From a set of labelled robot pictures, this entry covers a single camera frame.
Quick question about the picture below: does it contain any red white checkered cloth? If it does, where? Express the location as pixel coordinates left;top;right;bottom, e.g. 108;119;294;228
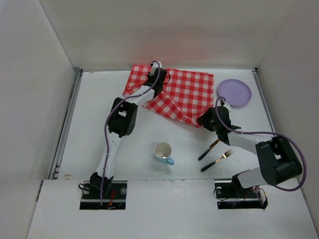
122;64;215;128

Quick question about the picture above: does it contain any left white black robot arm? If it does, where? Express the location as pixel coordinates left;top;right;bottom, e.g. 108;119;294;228
90;61;167;201

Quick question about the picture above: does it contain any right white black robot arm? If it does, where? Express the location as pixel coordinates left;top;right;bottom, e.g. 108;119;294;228
197;106;307;193

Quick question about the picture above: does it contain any lilac round plate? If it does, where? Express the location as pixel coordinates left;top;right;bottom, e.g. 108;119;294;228
217;79;252;108

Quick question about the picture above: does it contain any white mug blue outside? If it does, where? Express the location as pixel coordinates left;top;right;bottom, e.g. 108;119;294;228
154;142;175;166

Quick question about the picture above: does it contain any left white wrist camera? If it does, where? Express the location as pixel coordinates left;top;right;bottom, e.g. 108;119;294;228
150;61;162;72

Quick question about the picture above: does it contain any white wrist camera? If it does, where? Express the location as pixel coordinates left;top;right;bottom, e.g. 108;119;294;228
150;61;162;72
220;101;232;112

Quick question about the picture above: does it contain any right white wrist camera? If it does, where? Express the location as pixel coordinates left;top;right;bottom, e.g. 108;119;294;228
220;101;232;112

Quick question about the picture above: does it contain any gold knife dark handle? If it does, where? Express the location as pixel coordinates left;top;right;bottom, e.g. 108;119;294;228
198;139;220;161

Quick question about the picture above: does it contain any gold fork dark handle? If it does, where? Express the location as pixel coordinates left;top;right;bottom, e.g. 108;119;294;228
201;149;233;172

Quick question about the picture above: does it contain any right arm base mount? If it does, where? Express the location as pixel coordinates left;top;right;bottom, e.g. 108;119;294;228
213;180;268;210

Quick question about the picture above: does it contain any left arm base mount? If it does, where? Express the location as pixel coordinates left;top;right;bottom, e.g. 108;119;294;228
78;181;127;210

